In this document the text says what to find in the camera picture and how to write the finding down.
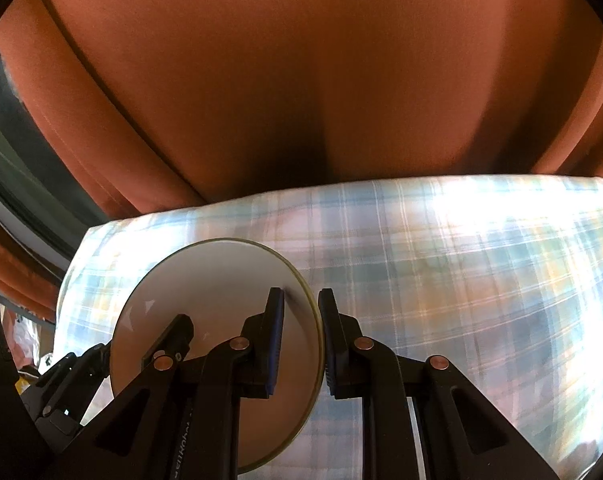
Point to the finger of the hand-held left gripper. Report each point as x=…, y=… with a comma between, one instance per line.
x=174, y=332
x=76, y=365

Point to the dark window frame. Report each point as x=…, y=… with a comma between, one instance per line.
x=11, y=160

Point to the clear plastic bag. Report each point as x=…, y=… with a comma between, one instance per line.
x=23, y=332

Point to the white plate with gold rim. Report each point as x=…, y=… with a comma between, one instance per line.
x=221, y=280

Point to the orange curtain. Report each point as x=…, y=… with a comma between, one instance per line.
x=306, y=85

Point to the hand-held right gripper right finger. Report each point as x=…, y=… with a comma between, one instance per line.
x=329, y=360

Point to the plaid tablecloth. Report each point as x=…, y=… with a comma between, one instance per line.
x=456, y=270

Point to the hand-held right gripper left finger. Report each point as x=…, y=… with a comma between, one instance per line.
x=278, y=340

